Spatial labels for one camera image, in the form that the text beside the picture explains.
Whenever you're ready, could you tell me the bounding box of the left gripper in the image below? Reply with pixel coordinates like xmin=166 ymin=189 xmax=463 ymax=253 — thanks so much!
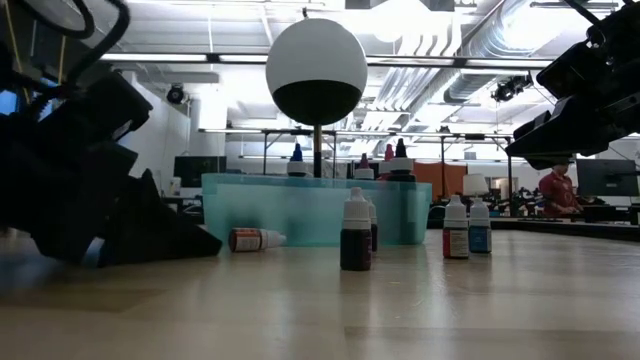
xmin=0 ymin=112 xmax=224 ymax=268

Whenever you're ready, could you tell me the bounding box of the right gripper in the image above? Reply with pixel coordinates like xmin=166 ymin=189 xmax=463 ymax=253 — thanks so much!
xmin=505 ymin=0 xmax=640 ymax=169

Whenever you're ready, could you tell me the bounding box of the small orange-label dropper bottle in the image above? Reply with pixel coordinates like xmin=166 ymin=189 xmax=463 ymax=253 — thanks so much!
xmin=228 ymin=227 xmax=288 ymax=254

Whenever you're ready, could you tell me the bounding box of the teal translucent plastic bin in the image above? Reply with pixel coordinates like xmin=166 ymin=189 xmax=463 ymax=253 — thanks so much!
xmin=201 ymin=172 xmax=433 ymax=247

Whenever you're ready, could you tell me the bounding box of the large black Chefmaster bottle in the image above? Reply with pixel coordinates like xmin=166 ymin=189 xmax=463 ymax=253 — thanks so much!
xmin=387 ymin=138 xmax=417 ymax=183

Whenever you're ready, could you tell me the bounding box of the large pink Chefmaster bottle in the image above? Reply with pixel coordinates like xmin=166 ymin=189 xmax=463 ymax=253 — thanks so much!
xmin=378 ymin=143 xmax=396 ymax=176

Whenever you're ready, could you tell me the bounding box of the large violet Chefmaster bottle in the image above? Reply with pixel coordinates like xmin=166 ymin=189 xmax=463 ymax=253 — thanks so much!
xmin=354 ymin=152 xmax=376 ymax=181

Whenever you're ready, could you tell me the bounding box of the small maroon dropper bottle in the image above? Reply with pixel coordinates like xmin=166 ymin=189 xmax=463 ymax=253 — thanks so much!
xmin=340 ymin=187 xmax=373 ymax=272

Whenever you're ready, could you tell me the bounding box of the person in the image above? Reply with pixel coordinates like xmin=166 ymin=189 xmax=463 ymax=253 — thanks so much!
xmin=537 ymin=157 xmax=585 ymax=219

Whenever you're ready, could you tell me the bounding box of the wide black computer monitor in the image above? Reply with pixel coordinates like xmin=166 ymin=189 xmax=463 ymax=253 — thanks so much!
xmin=576 ymin=158 xmax=640 ymax=197

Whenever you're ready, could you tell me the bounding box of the black ceiling spotlight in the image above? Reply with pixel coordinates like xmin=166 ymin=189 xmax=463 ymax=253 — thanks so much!
xmin=490 ymin=74 xmax=534 ymax=104

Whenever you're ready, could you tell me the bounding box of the white lampshade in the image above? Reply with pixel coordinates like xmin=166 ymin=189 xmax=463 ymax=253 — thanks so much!
xmin=462 ymin=173 xmax=490 ymax=197

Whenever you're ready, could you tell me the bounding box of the orange partition panel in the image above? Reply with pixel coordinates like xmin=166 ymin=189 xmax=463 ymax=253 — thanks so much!
xmin=413 ymin=161 xmax=469 ymax=201

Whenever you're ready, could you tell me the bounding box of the small blue dropper bottle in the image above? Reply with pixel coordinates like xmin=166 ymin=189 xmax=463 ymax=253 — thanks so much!
xmin=468 ymin=197 xmax=493 ymax=254

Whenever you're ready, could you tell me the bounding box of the small red dropper bottle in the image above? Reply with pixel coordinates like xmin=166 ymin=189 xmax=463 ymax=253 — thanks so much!
xmin=441 ymin=194 xmax=470 ymax=260

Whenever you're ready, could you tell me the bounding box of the long ceiling light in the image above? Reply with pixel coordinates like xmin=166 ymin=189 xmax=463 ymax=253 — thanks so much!
xmin=99 ymin=51 xmax=271 ymax=64

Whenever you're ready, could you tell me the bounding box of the small dark dropper bottle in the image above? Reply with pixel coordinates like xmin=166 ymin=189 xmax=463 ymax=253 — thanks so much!
xmin=368 ymin=196 xmax=379 ymax=253

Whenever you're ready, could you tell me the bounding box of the white globe lamp black stand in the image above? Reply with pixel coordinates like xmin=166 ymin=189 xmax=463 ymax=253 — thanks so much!
xmin=264 ymin=7 xmax=369 ymax=179

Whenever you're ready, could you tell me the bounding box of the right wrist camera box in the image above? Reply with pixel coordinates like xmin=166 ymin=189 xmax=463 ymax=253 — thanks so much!
xmin=537 ymin=29 xmax=621 ymax=99

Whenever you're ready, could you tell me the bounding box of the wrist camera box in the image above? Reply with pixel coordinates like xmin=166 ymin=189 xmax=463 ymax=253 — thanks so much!
xmin=537 ymin=29 xmax=621 ymax=99
xmin=47 ymin=73 xmax=155 ymax=151

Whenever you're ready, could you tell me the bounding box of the black aluminium rig frame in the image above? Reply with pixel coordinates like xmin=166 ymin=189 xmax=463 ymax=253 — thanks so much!
xmin=429 ymin=214 xmax=640 ymax=242

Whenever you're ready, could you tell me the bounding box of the silver ventilation duct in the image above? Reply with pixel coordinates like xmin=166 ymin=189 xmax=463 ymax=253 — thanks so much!
xmin=442 ymin=0 xmax=551 ymax=105

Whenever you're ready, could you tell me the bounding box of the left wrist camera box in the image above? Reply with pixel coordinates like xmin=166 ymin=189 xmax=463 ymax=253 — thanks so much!
xmin=47 ymin=73 xmax=155 ymax=151

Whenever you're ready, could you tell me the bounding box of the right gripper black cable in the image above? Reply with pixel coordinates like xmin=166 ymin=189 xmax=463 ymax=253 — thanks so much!
xmin=569 ymin=0 xmax=609 ymax=29

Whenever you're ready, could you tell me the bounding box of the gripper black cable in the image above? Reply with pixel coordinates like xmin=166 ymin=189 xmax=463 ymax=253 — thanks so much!
xmin=9 ymin=0 xmax=132 ymax=89
xmin=569 ymin=0 xmax=609 ymax=29

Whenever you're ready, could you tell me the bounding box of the round black ceiling camera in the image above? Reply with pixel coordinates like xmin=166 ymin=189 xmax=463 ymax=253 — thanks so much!
xmin=166 ymin=83 xmax=187 ymax=105

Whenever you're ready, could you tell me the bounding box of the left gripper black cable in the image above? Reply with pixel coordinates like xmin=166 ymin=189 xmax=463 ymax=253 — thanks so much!
xmin=9 ymin=0 xmax=132 ymax=89

